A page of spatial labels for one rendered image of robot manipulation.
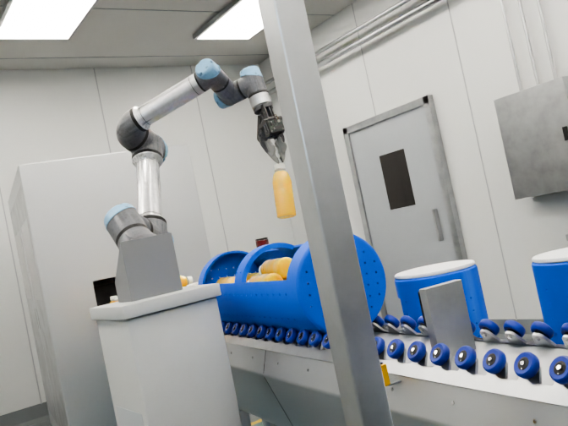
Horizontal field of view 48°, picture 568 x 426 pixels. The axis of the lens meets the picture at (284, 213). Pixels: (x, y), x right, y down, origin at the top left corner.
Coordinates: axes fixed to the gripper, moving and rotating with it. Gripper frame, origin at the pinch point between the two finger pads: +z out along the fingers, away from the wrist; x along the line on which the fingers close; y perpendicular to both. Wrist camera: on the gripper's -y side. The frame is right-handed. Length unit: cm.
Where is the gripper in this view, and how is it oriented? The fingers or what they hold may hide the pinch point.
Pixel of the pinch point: (279, 160)
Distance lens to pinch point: 232.2
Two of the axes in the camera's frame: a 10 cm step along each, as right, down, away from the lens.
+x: 8.8, -2.5, 3.9
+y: 3.3, -2.6, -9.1
